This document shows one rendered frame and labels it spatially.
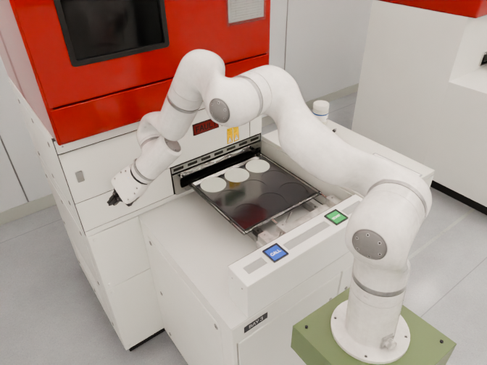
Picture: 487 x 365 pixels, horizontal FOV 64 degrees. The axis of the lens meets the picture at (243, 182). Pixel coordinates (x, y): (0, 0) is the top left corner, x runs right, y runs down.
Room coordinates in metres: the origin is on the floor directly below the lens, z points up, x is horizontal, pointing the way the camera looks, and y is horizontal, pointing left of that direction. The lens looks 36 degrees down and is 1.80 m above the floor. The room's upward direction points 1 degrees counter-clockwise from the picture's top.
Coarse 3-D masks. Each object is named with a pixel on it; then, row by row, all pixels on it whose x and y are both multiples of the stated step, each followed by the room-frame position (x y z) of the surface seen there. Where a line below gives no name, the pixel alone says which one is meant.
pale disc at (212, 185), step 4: (204, 180) 1.27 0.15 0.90; (208, 180) 1.26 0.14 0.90; (212, 180) 1.26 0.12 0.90; (216, 180) 1.26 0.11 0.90; (220, 180) 1.26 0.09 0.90; (224, 180) 1.26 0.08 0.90; (204, 184) 1.24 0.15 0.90; (208, 184) 1.24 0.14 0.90; (212, 184) 1.24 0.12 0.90; (216, 184) 1.24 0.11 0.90; (220, 184) 1.24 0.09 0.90; (224, 184) 1.24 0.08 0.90; (204, 188) 1.21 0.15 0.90; (208, 188) 1.21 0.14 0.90; (212, 188) 1.21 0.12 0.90; (216, 188) 1.21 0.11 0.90; (220, 188) 1.21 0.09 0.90; (212, 192) 1.19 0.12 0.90
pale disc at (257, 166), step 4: (252, 160) 1.41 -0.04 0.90; (256, 160) 1.41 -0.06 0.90; (260, 160) 1.41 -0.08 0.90; (248, 164) 1.38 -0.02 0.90; (252, 164) 1.38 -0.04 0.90; (256, 164) 1.38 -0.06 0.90; (260, 164) 1.38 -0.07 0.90; (264, 164) 1.37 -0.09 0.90; (268, 164) 1.37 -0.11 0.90; (248, 168) 1.35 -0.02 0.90; (252, 168) 1.35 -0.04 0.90; (256, 168) 1.35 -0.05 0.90; (260, 168) 1.35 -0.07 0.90; (264, 168) 1.35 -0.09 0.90; (268, 168) 1.35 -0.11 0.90
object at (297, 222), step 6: (324, 204) 1.13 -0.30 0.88; (318, 210) 1.09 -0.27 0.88; (324, 210) 1.09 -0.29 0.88; (306, 216) 1.06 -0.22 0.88; (312, 216) 1.06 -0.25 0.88; (294, 222) 1.03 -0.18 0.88; (300, 222) 1.03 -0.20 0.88; (270, 234) 0.97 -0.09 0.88; (276, 234) 0.97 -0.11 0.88; (258, 246) 0.93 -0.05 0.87
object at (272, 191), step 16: (208, 176) 1.30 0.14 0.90; (224, 176) 1.29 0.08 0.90; (256, 176) 1.29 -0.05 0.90; (272, 176) 1.29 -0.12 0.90; (288, 176) 1.29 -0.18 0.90; (208, 192) 1.19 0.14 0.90; (224, 192) 1.19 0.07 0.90; (240, 192) 1.19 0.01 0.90; (256, 192) 1.18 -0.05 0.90; (272, 192) 1.18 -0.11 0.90; (288, 192) 1.18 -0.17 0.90; (304, 192) 1.18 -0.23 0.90; (224, 208) 1.09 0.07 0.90; (240, 208) 1.09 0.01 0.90; (256, 208) 1.09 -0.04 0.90; (272, 208) 1.09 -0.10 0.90; (240, 224) 1.00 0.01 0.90; (256, 224) 1.01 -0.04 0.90
